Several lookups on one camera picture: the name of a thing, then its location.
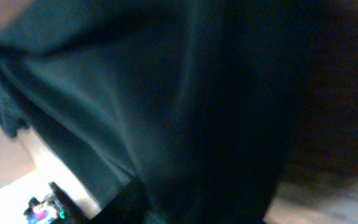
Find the black logo t-shirt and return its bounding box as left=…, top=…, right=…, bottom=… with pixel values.
left=0, top=0, right=358, bottom=224

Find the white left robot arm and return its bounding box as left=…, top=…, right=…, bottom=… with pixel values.
left=23, top=182, right=89, bottom=224

